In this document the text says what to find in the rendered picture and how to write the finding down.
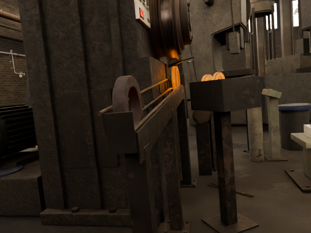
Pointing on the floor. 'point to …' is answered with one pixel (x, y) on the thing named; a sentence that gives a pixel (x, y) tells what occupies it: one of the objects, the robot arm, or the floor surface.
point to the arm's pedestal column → (302, 173)
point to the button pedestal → (273, 125)
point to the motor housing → (203, 142)
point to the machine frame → (88, 105)
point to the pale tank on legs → (258, 6)
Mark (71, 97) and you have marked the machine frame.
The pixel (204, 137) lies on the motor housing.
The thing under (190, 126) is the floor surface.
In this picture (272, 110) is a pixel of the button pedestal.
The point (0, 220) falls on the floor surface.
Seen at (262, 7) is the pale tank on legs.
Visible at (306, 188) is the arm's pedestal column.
